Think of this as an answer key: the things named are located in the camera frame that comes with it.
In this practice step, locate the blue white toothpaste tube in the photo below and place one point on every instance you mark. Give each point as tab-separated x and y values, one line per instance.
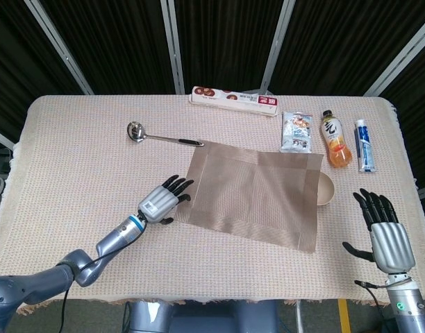
365	149

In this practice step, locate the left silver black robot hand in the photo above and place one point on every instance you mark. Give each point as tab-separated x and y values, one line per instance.
157	206

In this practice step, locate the brown woven placemat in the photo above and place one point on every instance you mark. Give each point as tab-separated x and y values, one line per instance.
247	194

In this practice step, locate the black pleated curtain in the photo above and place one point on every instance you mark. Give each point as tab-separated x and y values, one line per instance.
112	41

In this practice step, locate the beige woven tablecloth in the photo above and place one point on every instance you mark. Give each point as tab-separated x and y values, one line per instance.
77	173

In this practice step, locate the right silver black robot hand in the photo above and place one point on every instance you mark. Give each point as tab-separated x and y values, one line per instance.
391	246

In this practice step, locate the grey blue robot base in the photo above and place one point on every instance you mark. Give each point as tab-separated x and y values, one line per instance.
216	319

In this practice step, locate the silver snack packet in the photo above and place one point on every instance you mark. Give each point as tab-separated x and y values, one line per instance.
296	133

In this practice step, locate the orange tea bottle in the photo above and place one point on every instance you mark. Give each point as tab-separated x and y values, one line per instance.
335	142

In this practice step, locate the grey metal table leg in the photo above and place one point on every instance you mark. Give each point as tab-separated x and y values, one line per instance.
299	317

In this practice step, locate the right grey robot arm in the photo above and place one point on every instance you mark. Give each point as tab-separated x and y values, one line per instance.
407	305

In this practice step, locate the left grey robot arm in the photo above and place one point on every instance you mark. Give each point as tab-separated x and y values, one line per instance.
32	286

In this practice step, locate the long white cling film box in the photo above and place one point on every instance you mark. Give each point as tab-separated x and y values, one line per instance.
233	100

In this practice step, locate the light brown bowl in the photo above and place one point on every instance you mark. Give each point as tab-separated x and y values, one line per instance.
326	189

